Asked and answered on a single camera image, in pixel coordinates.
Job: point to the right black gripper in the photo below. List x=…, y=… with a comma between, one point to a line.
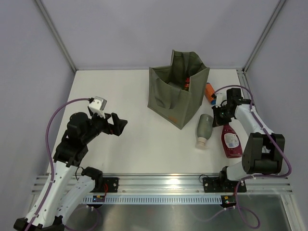
x=217, y=121

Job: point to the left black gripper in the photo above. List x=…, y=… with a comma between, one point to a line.
x=116, y=128

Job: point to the green bottle beige cap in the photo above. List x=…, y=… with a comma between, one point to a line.
x=203, y=131

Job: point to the red bottle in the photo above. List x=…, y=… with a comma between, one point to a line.
x=231, y=143
x=187, y=84

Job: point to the green pump bottle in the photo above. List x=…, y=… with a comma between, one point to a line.
x=175, y=85

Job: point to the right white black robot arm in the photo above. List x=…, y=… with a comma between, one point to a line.
x=263, y=154

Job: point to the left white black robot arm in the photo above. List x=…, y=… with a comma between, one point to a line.
x=53, y=206

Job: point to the green canvas bag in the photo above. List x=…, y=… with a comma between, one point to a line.
x=175, y=105

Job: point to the orange bottle blue base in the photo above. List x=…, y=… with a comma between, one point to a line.
x=209, y=92

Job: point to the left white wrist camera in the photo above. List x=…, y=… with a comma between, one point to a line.
x=97, y=106

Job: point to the aluminium mounting rail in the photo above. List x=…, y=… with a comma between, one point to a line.
x=185, y=184

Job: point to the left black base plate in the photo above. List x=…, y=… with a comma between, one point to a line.
x=108, y=184

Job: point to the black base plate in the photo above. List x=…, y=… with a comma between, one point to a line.
x=215, y=185
x=108, y=184

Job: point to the right aluminium frame post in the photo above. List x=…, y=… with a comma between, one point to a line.
x=264, y=34

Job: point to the aluminium frame post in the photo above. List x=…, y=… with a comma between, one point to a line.
x=55, y=34
x=264, y=34

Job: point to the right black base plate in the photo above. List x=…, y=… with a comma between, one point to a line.
x=215, y=185

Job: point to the white slotted cable duct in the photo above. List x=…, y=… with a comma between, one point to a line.
x=153, y=200

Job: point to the left aluminium frame post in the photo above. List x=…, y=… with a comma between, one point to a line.
x=55, y=34

